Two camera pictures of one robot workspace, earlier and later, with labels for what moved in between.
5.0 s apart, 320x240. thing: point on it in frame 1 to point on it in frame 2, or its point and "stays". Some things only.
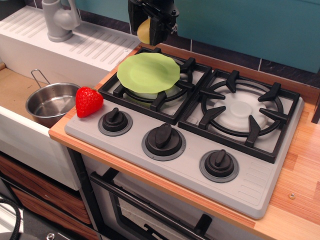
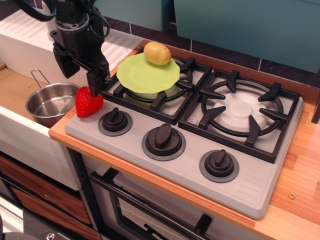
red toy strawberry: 88,101 stays
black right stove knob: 219,166 stays
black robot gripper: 166,10 to 78,40
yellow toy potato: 143,31 to 157,53
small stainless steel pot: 50,102 stays
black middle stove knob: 163,143 stays
